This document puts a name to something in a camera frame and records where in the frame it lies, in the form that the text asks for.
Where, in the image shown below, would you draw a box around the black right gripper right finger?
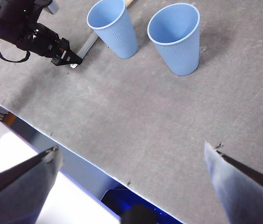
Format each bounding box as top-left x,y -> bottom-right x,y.
203,141 -> 263,224

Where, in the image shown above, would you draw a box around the blue-lit device below table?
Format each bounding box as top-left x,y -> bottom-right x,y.
101,188 -> 183,224

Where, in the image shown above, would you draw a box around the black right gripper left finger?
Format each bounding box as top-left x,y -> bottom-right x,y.
0,146 -> 64,224

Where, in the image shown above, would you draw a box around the blue ribbed plastic cup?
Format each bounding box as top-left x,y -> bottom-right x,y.
147,2 -> 201,77
86,0 -> 139,59

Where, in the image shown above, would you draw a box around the sponge cup brush grey handle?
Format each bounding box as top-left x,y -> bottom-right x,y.
70,0 -> 137,70

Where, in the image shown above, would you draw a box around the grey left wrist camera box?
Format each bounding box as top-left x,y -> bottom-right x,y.
47,0 -> 59,14

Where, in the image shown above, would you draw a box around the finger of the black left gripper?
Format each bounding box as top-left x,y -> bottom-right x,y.
62,49 -> 83,64
51,59 -> 76,67

